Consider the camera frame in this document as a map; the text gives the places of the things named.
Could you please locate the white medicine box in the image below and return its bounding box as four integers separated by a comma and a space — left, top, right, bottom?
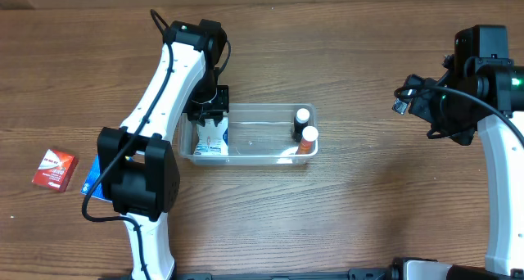
194, 117, 228, 156

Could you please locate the black bottle white cap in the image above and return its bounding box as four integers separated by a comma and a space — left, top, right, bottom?
291, 108, 310, 142

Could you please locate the orange bottle white cap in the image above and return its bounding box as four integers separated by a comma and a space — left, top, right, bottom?
296, 126, 318, 155

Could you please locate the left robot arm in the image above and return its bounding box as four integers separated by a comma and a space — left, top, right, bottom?
88, 16, 231, 279

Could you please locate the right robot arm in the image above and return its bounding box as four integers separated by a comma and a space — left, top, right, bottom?
384, 25, 523, 279

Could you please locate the clear plastic container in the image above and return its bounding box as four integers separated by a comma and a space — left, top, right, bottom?
178, 103, 318, 166

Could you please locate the blue medicine box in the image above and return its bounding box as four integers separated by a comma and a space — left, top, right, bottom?
80, 156, 111, 202

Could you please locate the red medicine box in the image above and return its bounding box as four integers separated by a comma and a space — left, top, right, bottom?
32, 149, 79, 192

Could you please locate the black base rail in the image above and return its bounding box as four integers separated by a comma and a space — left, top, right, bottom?
97, 267, 394, 280

